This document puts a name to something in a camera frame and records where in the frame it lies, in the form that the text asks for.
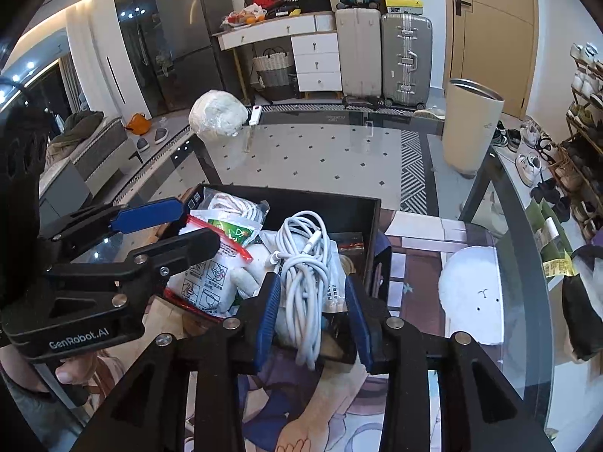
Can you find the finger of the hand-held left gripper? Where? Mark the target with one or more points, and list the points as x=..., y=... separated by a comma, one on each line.
x=183, y=247
x=150, y=214

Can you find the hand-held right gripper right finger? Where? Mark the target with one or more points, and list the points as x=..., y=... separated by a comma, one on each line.
x=359, y=325

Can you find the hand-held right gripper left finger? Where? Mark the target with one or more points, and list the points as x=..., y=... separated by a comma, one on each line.
x=267, y=320

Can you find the red-edged white packet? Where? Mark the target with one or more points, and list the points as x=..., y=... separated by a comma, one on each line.
x=207, y=282

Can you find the bag of white shoelaces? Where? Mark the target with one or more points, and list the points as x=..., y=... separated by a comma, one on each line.
x=228, y=203

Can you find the black cardboard box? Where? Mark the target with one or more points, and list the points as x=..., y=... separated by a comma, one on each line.
x=329, y=212

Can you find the person's left hand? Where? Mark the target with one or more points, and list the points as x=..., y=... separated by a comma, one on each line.
x=70, y=372

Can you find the white printed packet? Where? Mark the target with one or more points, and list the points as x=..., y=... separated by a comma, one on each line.
x=335, y=287

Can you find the green label packet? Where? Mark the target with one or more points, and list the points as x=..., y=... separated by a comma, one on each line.
x=231, y=231

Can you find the grey slipper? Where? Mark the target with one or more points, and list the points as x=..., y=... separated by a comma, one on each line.
x=161, y=135
x=143, y=144

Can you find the orange bag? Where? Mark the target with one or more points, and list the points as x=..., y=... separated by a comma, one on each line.
x=137, y=123

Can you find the sofa with clothes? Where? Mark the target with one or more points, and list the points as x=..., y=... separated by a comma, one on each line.
x=80, y=150

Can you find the white wrapped bundle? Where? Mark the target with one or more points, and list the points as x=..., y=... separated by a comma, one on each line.
x=216, y=115

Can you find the small white device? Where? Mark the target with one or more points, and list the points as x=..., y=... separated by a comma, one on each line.
x=254, y=115

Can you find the dark glass cabinet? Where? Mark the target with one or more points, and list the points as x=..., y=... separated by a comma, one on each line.
x=136, y=42

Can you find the grey fridge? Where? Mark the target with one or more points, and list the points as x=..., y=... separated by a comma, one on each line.
x=198, y=42

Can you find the woven basket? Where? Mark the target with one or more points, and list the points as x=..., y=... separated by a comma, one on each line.
x=273, y=73

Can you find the green paper bag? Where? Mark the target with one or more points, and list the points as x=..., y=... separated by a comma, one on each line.
x=551, y=240

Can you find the bag of oranges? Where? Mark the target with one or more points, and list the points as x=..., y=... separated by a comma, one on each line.
x=242, y=15

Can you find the black and white bag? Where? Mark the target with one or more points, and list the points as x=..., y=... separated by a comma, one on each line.
x=584, y=306

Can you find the cream cylindrical bin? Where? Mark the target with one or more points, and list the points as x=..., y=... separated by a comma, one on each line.
x=471, y=127

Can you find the white desk with drawers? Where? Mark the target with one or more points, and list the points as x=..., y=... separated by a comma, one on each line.
x=315, y=52

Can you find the pile of loose shoes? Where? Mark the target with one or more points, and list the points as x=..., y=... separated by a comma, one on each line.
x=532, y=165

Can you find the beige suitcase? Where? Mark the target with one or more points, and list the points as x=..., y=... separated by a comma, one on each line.
x=358, y=52

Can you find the silver suitcase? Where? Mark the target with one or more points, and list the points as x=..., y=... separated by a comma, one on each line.
x=406, y=59

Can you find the shoe rack with shoes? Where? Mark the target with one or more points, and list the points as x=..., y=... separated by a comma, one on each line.
x=584, y=150

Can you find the wooden door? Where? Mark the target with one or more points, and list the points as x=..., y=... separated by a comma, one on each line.
x=494, y=33

